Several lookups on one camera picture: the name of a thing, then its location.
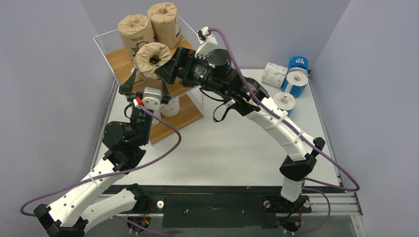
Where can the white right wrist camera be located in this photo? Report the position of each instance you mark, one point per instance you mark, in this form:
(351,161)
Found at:
(207,41)

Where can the blue white wrapped roll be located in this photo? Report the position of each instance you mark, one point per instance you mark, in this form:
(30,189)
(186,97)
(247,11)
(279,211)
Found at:
(295,83)

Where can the white red-dotted toilet roll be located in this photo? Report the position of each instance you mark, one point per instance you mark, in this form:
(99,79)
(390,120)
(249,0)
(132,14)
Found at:
(156,118)
(171,109)

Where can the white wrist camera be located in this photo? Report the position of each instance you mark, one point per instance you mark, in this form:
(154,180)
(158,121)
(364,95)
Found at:
(207,41)
(150,99)

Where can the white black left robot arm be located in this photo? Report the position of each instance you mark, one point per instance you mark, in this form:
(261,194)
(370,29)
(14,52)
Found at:
(76,212)

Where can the white floral tissue pack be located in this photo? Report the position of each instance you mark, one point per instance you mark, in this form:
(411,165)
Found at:
(274,74)

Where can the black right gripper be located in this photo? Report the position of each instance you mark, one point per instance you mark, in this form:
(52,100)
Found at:
(183,66)

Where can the brown roll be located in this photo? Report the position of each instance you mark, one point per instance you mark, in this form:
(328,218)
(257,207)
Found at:
(164,19)
(135,31)
(150,57)

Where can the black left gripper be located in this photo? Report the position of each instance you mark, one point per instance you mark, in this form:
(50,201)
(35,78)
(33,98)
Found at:
(128,90)

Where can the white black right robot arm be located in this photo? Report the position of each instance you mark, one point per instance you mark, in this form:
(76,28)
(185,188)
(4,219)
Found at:
(251,100)

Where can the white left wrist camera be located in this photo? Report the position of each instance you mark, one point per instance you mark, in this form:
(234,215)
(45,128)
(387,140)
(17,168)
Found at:
(150,99)

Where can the blue cartoon-face roll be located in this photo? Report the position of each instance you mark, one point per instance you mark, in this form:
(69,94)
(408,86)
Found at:
(300,64)

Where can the white wire wooden shelf rack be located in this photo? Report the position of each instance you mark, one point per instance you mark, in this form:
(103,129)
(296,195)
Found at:
(186,104)

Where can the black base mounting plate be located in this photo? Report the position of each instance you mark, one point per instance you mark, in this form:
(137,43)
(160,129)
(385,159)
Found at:
(217,206)

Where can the blue toilet roll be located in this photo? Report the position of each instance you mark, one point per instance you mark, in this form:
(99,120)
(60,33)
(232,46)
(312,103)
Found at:
(285,102)

